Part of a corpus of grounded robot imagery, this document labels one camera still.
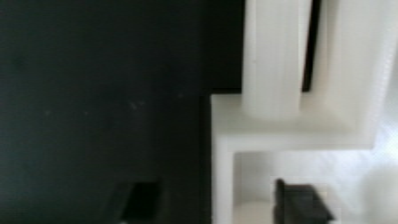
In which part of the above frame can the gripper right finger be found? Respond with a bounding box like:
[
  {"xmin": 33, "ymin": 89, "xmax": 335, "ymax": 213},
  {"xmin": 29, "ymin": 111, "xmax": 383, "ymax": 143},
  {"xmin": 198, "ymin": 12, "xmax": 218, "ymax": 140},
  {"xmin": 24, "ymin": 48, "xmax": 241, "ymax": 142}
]
[{"xmin": 273, "ymin": 179, "xmax": 333, "ymax": 224}]

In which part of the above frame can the white chair seat part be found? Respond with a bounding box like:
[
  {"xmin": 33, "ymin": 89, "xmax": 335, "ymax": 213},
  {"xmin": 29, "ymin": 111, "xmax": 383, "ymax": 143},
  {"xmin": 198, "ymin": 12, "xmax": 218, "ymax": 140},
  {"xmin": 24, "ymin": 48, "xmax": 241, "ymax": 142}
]
[{"xmin": 211, "ymin": 0, "xmax": 398, "ymax": 224}]

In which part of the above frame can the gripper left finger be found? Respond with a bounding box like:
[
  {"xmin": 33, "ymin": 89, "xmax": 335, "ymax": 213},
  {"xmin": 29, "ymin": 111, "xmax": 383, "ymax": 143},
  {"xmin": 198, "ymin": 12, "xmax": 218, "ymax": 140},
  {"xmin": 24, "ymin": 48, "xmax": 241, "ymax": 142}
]
[{"xmin": 104, "ymin": 181, "xmax": 161, "ymax": 224}]

